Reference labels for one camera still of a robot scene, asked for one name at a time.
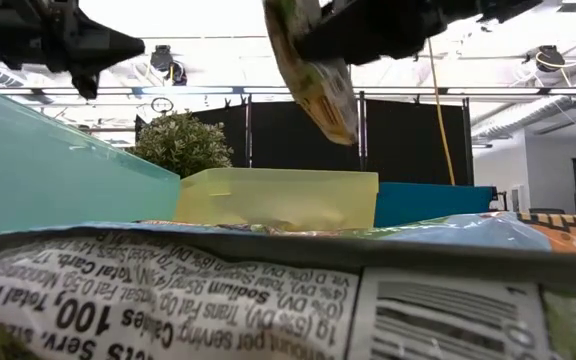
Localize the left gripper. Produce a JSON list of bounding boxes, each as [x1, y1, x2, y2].
[[0, 0, 147, 101]]

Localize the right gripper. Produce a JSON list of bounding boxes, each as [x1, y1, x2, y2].
[[295, 0, 544, 67]]

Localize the green orange granola bar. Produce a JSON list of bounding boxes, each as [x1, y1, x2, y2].
[[137, 210, 576, 257], [261, 0, 360, 147]]

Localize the blue wrapper granola bar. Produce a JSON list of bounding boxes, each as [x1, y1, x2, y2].
[[0, 223, 576, 360]]

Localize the long ceiling light bar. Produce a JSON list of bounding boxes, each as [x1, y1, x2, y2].
[[0, 85, 576, 97]]

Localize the green plant in black pot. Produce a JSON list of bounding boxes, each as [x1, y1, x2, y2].
[[132, 110, 235, 180]]

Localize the teal translucent plastic bin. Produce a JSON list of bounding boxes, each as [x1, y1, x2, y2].
[[0, 80, 182, 237]]

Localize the black divider screen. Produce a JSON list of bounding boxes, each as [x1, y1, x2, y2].
[[190, 94, 474, 187]]

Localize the dark blue plastic bin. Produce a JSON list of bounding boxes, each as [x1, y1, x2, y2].
[[373, 181, 494, 229]]

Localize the yellow translucent plastic bin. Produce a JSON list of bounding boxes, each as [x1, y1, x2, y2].
[[175, 167, 380, 232]]

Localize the black hanging ring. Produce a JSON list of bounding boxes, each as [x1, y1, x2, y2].
[[150, 96, 175, 115]]

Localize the yellow hanging cable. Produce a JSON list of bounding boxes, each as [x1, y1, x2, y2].
[[426, 38, 457, 186]]

